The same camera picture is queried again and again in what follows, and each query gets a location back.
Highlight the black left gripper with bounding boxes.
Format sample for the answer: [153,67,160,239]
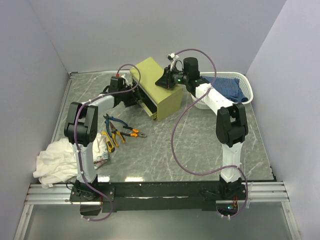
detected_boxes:
[119,81,147,108]

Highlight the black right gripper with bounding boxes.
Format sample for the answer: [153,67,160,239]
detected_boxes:
[155,65,189,90]

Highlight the green metal drawer cabinet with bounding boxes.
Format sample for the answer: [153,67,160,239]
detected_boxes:
[129,57,183,122]

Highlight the blue handled pliers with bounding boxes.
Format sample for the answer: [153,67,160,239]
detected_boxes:
[103,114,128,137]

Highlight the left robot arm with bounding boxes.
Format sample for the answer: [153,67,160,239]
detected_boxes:
[64,76,140,201]

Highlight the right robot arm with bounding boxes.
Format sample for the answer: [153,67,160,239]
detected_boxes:
[155,53,249,200]

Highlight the yellow black pliers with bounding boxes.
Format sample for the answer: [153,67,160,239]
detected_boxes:
[109,122,126,148]

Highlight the orange black pliers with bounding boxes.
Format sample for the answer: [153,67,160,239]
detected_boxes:
[120,125,147,138]

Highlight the yellow utility knife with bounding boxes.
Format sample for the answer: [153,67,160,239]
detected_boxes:
[101,131,115,153]

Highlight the blue checkered cloth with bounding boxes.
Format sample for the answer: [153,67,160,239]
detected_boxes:
[213,77,248,103]

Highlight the white plastic basket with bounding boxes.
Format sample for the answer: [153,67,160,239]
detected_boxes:
[189,71,254,110]

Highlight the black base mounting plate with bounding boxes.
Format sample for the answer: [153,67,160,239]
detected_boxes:
[69,181,247,216]

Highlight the white cloth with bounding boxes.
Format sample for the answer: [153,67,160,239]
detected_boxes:
[33,133,109,189]

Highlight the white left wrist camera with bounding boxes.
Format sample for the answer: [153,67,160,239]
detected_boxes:
[116,73,133,87]

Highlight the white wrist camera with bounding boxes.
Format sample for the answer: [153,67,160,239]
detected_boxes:
[116,73,133,87]
[167,52,179,71]

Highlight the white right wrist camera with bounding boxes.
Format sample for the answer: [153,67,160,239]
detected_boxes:
[167,52,179,71]

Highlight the aluminium frame rail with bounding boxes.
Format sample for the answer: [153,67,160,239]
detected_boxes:
[24,181,289,205]

